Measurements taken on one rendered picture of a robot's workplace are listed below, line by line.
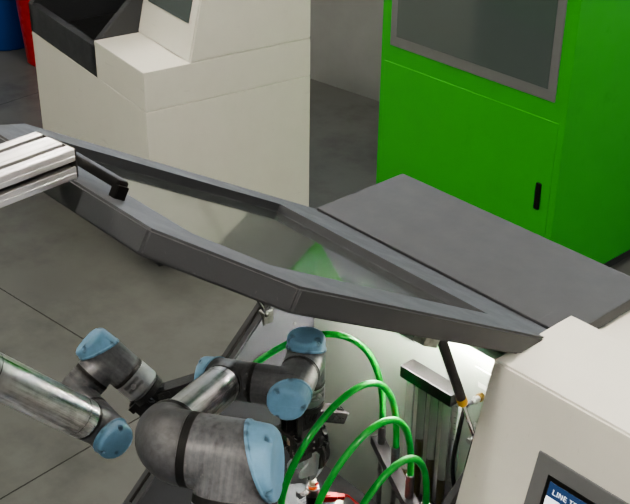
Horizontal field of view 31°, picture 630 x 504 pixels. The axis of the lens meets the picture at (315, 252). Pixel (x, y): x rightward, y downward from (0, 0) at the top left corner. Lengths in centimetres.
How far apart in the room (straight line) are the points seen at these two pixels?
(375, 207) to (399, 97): 273
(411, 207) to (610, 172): 261
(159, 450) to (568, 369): 72
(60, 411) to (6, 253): 356
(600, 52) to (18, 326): 268
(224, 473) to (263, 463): 6
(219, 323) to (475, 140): 137
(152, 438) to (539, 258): 102
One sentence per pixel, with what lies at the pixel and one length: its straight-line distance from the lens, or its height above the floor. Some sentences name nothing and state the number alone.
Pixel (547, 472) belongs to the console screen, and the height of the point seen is 142.
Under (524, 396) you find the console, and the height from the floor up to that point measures 152.
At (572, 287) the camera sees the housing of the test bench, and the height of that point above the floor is 150.
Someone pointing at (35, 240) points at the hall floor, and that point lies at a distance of 568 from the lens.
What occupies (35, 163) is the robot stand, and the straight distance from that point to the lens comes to 156.
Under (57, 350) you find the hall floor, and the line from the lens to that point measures 483.
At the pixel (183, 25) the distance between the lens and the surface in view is 503.
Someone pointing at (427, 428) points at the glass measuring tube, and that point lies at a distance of 248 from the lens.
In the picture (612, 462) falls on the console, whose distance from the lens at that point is 190.
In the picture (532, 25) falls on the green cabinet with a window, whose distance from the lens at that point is 467.
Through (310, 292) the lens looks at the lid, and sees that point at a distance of 153.
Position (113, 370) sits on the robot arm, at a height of 139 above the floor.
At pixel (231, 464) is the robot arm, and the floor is 159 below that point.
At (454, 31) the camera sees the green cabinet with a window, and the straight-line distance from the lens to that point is 495.
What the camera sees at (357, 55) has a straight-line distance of 724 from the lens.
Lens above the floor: 267
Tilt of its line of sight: 29 degrees down
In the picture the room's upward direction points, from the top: 1 degrees clockwise
